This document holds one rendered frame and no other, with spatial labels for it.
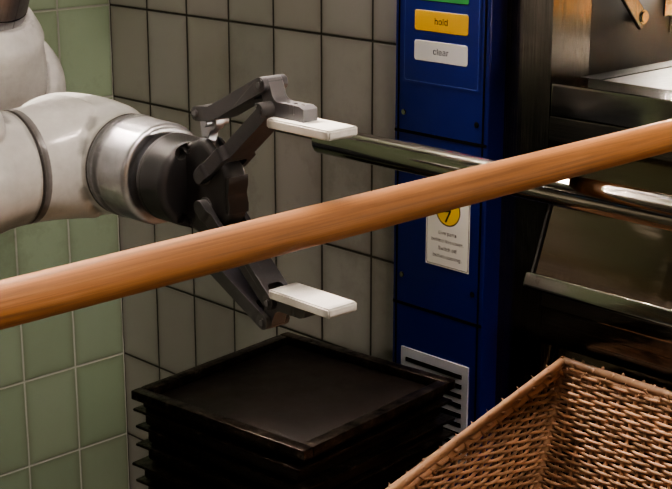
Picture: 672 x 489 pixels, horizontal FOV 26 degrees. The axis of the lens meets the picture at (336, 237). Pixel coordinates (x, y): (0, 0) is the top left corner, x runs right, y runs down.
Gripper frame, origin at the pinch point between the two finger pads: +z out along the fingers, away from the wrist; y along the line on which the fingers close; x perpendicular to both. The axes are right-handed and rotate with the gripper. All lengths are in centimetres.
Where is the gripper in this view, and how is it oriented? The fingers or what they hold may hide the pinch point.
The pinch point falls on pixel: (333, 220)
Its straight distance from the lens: 109.0
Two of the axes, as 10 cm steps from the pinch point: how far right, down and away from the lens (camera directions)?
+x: -7.3, 1.8, -6.6
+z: 6.8, 2.0, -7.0
